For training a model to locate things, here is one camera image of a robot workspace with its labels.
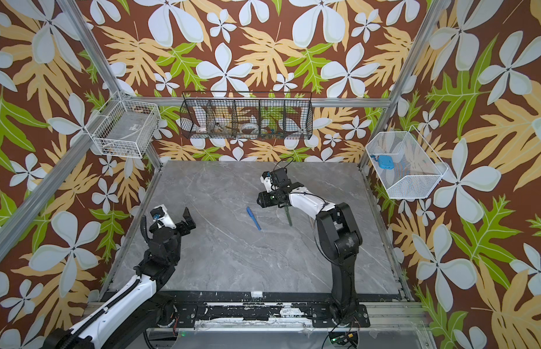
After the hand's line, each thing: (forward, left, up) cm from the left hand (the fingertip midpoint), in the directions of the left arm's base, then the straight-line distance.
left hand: (176, 211), depth 81 cm
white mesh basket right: (+11, -90, +12) cm, 91 cm away
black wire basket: (+43, -25, +13) cm, 52 cm away
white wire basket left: (+29, +23, +16) cm, 40 cm away
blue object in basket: (+19, -82, +8) cm, 85 cm away
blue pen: (+10, -27, -18) cm, 34 cm away
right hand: (+13, -32, -10) cm, 35 cm away
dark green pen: (+8, -44, -18) cm, 49 cm away
